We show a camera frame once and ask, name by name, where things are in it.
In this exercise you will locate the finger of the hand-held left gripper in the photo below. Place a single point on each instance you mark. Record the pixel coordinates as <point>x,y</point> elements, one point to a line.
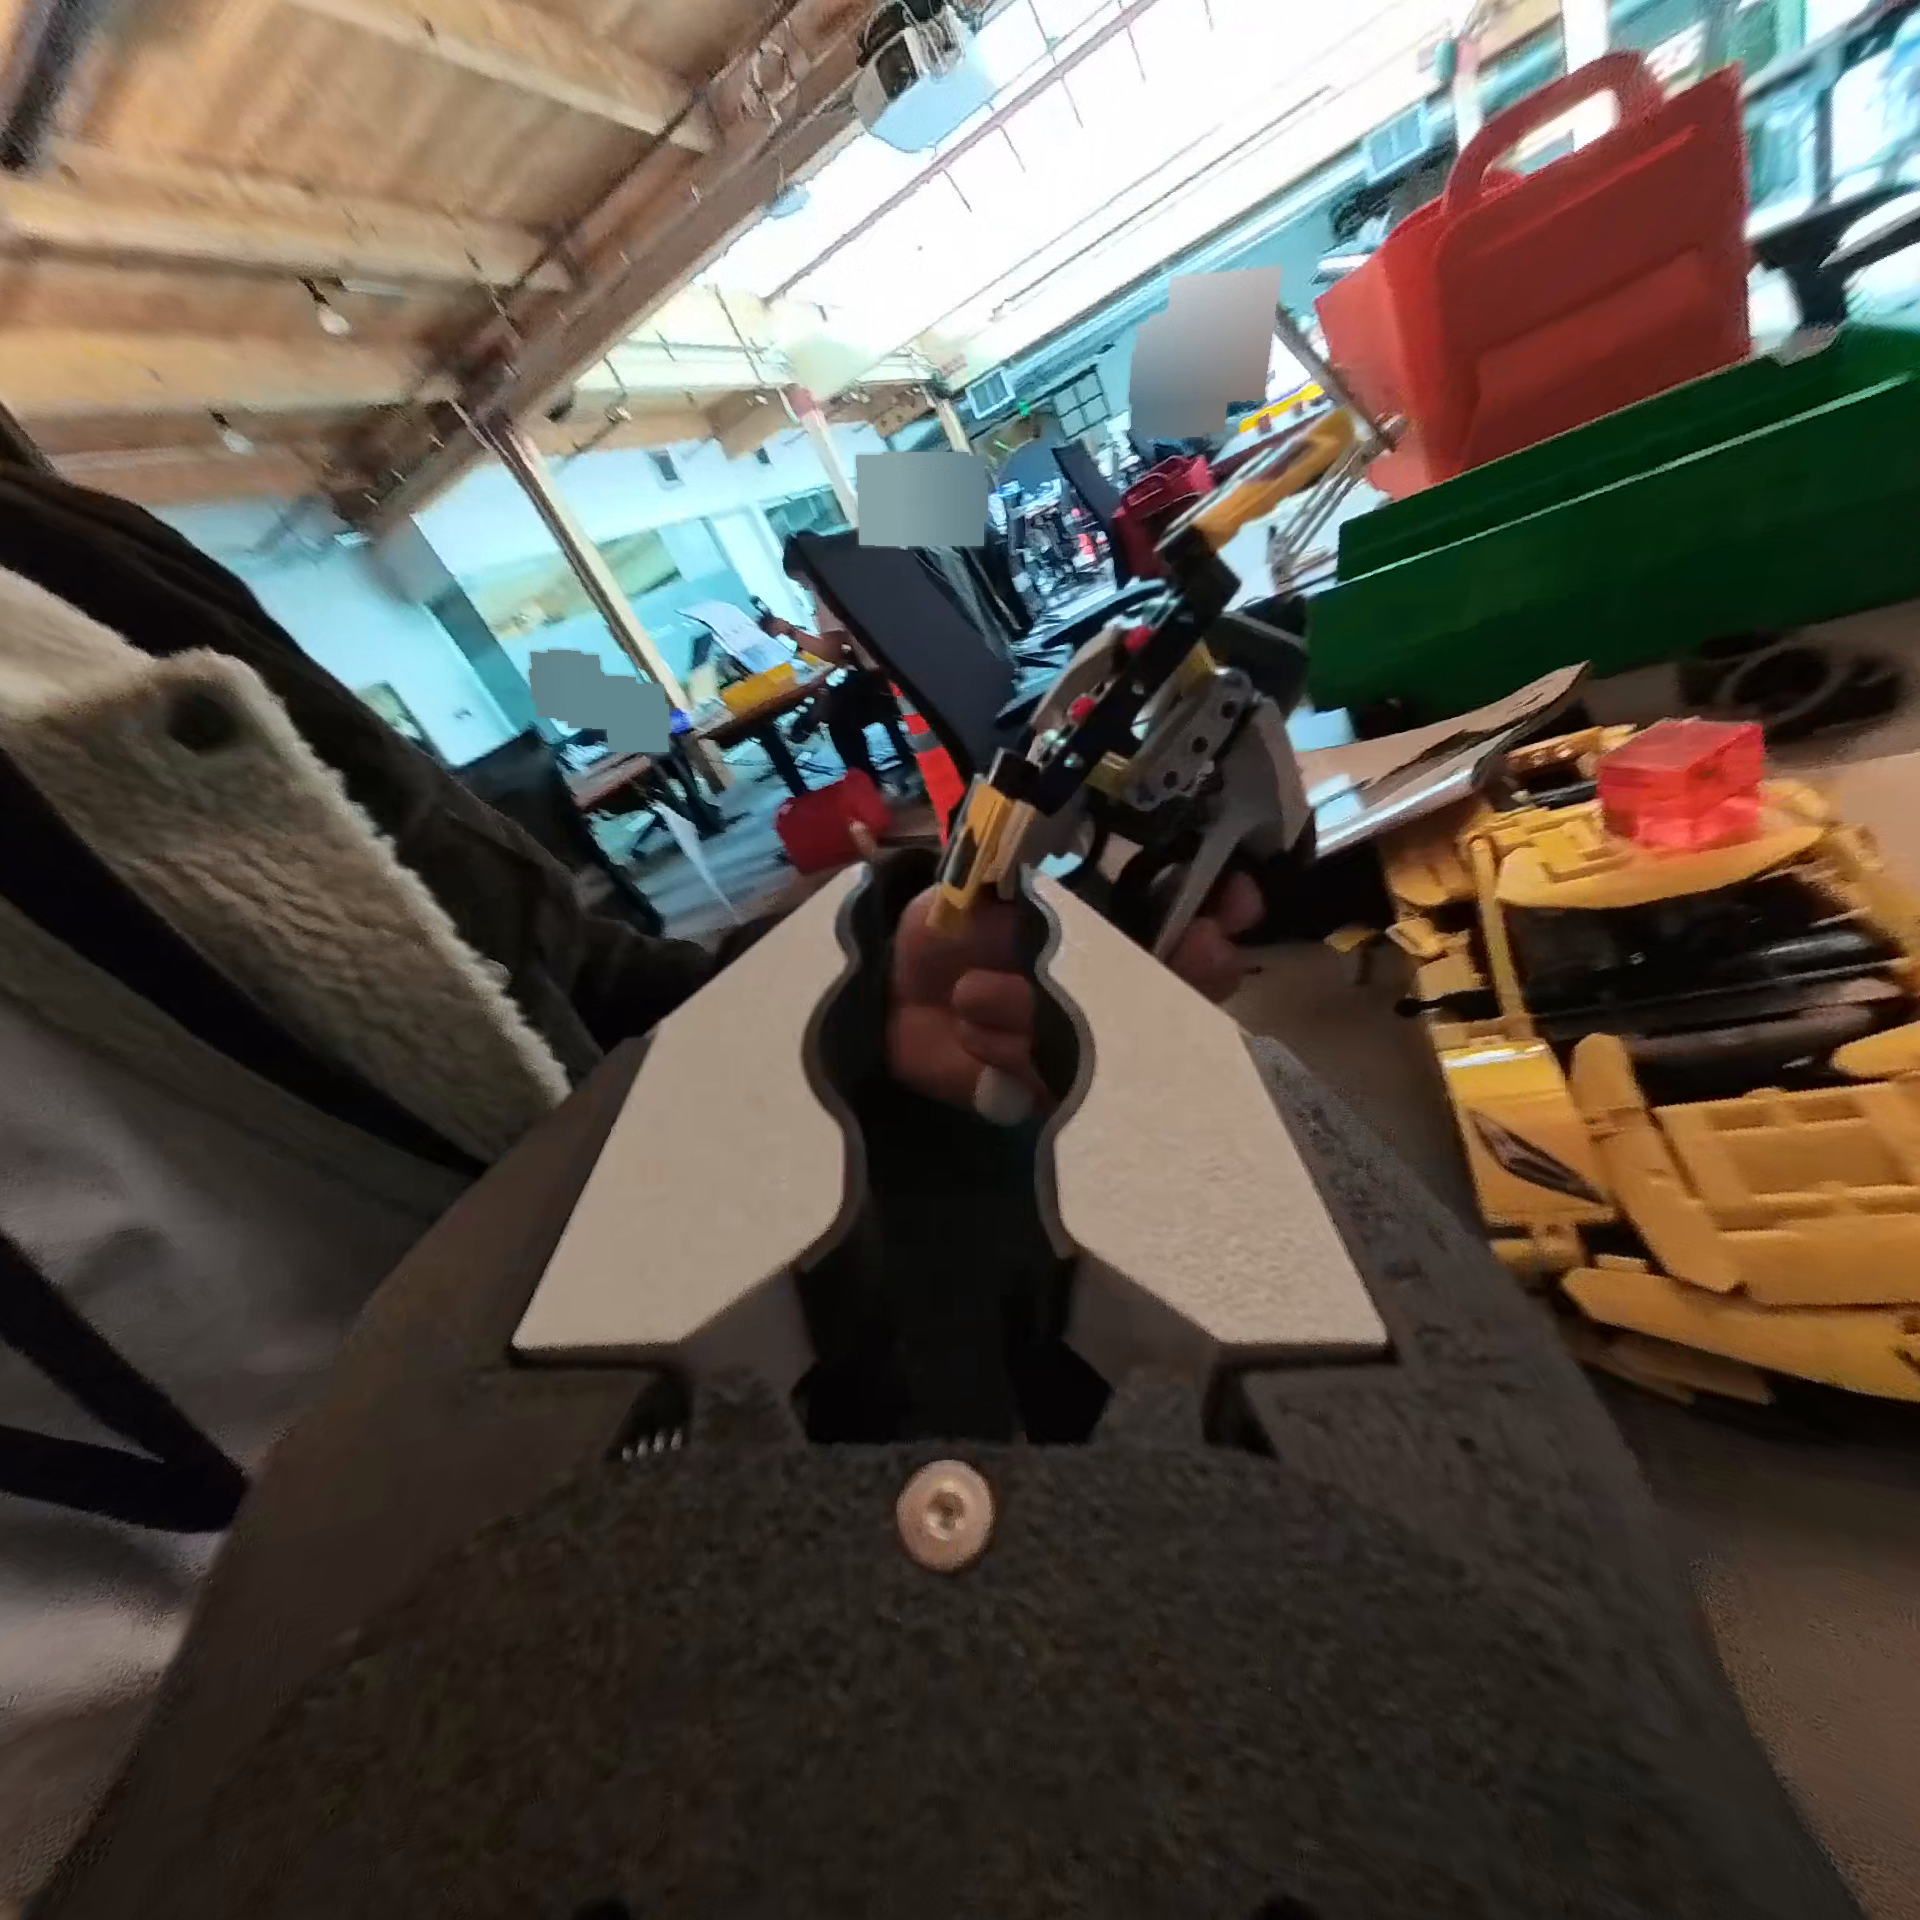
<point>1088,679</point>

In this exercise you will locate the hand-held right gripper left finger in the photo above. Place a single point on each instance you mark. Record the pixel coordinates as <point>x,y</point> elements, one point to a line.
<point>720,1140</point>

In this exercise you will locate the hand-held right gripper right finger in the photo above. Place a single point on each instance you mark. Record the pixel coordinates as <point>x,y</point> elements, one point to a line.
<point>1200,1171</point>

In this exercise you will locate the yellow black brick assembly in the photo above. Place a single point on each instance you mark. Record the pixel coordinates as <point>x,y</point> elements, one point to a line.
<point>982,833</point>

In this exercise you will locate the person's left hand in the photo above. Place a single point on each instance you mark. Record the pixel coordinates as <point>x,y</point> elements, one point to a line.
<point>961,1021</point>

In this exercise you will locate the open instruction booklet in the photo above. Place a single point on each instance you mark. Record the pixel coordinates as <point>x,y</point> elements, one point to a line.
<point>1425,764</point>

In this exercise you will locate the black office chair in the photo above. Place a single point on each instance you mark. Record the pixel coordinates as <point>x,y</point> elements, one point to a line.
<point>915,645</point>

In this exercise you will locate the red container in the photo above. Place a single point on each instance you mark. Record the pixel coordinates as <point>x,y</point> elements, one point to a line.
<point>833,822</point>

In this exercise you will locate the red transparent block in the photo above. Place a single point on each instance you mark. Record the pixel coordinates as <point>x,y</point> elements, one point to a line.
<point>1680,780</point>

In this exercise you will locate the green plastic bin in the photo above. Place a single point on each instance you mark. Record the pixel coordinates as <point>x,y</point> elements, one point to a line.
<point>1620,555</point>

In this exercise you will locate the yellow brick toy car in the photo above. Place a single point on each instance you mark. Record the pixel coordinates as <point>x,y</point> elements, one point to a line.
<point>1694,1140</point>

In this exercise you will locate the dark fleece-lined jacket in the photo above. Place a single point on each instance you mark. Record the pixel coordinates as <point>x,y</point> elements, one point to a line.
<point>300,840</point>

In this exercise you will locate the black rubber tyres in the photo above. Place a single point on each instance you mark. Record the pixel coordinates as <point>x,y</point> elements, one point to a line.
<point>1792,682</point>

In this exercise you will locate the white shirt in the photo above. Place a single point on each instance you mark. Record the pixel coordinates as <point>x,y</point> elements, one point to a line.
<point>181,1275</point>

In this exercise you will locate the red tote bag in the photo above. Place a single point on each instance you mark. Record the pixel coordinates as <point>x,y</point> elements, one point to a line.
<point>1560,300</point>

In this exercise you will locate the ceiling projector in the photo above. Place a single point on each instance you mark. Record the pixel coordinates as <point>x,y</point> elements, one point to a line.
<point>908,68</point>

